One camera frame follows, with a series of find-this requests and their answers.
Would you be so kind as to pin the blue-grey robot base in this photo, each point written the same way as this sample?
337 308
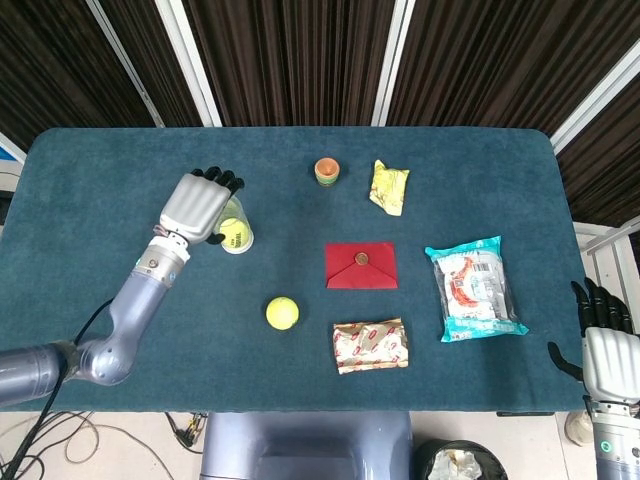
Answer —
305 445

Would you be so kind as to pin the brown pleated curtain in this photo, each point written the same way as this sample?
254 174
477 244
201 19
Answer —
300 60

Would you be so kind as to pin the gold foil snack bag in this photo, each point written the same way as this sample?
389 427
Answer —
370 345

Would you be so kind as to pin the teal clear noodle package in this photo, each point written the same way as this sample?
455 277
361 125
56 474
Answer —
475 295

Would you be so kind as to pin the white slanted frame post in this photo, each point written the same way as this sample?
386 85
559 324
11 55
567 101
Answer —
125 62

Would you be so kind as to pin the black trash bin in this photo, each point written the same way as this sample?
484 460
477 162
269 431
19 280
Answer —
425 452

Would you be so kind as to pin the clear plastic ball tube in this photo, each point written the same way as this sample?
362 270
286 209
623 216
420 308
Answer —
246 235

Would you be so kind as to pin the red paper envelope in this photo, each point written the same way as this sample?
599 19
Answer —
345 272

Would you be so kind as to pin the small orange green cup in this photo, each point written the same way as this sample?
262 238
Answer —
327 172

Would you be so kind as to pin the white wide frame post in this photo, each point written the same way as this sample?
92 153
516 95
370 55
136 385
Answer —
187 60

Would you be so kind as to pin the teal velvet tablecloth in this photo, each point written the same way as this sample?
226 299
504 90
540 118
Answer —
450 150

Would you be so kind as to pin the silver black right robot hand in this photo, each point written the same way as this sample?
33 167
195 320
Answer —
612 360

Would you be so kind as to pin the blue white board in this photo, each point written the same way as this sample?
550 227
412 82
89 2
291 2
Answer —
7 160

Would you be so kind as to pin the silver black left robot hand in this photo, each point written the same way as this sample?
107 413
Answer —
192 207

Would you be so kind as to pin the round gold envelope seal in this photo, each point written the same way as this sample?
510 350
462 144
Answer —
361 258

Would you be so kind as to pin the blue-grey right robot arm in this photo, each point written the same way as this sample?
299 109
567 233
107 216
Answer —
617 440

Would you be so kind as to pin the crumpled yellow snack wrapper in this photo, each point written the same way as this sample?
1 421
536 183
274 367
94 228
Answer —
389 187

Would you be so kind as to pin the white metal rack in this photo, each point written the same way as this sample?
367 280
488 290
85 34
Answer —
607 240

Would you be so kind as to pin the yellow-green tennis ball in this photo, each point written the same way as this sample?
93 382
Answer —
282 313
235 232

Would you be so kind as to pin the beige tape roll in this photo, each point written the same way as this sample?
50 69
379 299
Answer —
577 430

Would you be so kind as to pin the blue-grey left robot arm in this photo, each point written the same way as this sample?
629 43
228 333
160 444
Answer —
130 310

